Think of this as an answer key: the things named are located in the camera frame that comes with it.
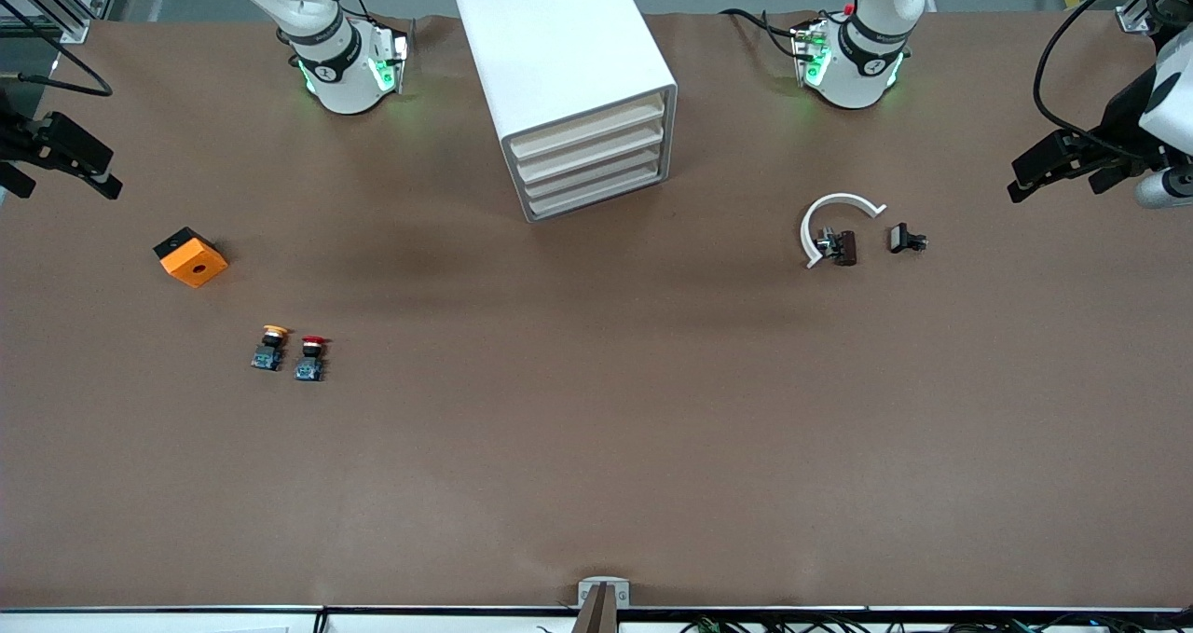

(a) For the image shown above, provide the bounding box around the red push button switch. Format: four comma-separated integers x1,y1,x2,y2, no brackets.
294,335,330,383

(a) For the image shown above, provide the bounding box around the white curved plastic part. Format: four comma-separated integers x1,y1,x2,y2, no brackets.
799,192,887,269

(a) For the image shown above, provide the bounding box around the small dark brown part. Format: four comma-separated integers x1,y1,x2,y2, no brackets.
816,229,859,268

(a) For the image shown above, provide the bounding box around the white drawer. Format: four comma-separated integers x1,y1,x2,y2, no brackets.
514,120,666,182
527,167,668,220
520,145,666,200
509,95,666,160

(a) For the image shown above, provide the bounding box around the orange box with black base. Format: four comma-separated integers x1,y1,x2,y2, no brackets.
153,227,230,289

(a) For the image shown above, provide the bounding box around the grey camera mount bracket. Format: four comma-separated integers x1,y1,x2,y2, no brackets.
571,576,632,633

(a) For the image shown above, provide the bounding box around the yellow push button switch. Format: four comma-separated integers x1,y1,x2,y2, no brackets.
250,324,289,373

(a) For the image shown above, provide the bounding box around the long black cable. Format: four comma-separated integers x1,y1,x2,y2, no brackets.
1033,0,1177,142
0,0,115,99

